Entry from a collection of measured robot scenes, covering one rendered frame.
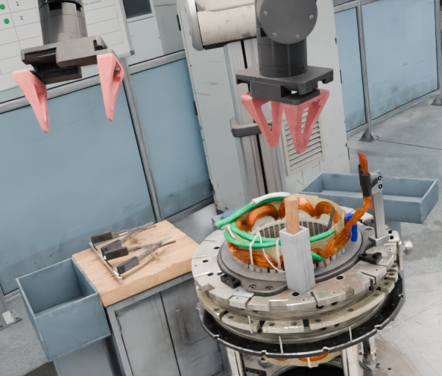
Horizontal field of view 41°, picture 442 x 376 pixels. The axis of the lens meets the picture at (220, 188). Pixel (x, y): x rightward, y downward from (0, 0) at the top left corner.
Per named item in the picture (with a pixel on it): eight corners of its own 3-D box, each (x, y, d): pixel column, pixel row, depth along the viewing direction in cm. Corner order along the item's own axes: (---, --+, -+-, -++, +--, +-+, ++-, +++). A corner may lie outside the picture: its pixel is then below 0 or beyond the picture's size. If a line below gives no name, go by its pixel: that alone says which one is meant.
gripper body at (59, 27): (101, 48, 72) (93, -8, 73) (20, 63, 72) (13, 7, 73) (114, 66, 78) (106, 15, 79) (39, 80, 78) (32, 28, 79)
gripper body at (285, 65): (302, 99, 65) (300, 31, 61) (234, 88, 71) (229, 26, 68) (335, 83, 69) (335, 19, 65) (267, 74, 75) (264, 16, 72)
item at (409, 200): (443, 304, 124) (437, 179, 114) (428, 333, 116) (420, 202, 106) (334, 283, 138) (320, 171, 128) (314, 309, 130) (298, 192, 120)
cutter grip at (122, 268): (120, 275, 97) (118, 267, 97) (118, 274, 98) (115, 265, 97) (139, 264, 99) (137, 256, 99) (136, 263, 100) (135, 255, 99)
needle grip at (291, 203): (295, 242, 78) (292, 202, 75) (285, 239, 79) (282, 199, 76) (302, 237, 79) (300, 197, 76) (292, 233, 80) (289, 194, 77)
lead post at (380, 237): (390, 242, 89) (384, 169, 84) (376, 247, 88) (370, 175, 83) (381, 237, 90) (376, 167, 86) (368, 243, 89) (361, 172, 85)
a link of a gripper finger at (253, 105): (288, 163, 70) (284, 86, 66) (243, 151, 74) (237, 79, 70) (321, 144, 74) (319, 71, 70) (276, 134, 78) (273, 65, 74)
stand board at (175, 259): (104, 307, 96) (100, 295, 95) (74, 265, 112) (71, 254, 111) (211, 262, 104) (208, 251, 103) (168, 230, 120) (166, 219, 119)
